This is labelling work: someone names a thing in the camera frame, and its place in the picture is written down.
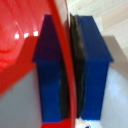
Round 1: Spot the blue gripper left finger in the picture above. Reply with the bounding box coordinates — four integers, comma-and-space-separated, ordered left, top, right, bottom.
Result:
32, 14, 71, 123

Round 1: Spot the red plastic bowl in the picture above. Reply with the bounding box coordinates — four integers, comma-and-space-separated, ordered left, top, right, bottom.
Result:
0, 0, 82, 128

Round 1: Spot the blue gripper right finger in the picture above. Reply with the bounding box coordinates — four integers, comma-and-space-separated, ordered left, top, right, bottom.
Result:
69, 13, 115, 120

